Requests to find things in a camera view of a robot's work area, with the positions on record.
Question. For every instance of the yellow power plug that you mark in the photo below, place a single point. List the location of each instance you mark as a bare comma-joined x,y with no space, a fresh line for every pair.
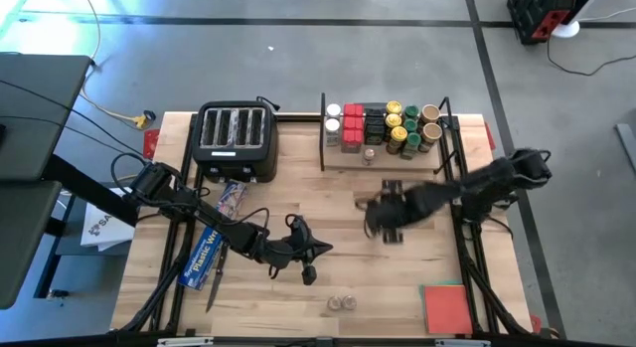
141,121

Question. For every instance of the yellow-lid dark spice jar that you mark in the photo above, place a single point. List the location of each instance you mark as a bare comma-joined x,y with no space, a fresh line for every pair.
398,134
394,107
393,121

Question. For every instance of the red-lid paprika tin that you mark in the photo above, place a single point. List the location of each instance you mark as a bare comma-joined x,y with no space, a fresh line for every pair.
353,138
354,110
354,121

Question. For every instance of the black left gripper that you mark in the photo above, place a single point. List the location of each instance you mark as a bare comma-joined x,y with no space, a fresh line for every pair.
288,250

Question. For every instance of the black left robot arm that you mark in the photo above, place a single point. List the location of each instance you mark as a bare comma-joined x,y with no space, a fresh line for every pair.
199,210

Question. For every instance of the white-lid bagel seasoning jar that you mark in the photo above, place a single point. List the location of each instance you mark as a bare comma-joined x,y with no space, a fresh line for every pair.
333,110
333,125

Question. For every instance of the white paper bag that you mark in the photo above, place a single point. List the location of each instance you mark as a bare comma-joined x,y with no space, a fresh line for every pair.
102,227

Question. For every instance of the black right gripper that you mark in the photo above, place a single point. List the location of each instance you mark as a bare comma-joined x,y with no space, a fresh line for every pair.
392,210

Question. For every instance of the blue plastic wrap box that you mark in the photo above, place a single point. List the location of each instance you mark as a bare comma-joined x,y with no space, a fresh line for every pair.
206,252

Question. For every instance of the red and black crate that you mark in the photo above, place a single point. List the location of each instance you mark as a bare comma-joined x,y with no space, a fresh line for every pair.
534,14

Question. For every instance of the red mat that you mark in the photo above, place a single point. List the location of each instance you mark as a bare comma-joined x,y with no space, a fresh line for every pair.
449,312

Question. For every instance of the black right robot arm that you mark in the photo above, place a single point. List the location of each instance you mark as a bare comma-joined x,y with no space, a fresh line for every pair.
492,183

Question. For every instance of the green-lid oregano jar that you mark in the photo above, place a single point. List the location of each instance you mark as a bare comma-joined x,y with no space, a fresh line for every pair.
411,111
413,139
410,124

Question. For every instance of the dark grey desk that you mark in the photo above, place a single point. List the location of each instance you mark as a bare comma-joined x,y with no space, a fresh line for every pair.
40,113
25,242

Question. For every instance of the black metal table frame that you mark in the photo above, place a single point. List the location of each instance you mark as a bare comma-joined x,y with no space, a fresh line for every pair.
446,123

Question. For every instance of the black four-slot toaster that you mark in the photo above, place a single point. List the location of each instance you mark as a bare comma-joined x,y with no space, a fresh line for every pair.
233,128

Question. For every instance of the white stand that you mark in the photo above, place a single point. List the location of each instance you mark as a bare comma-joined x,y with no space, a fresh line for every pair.
566,28

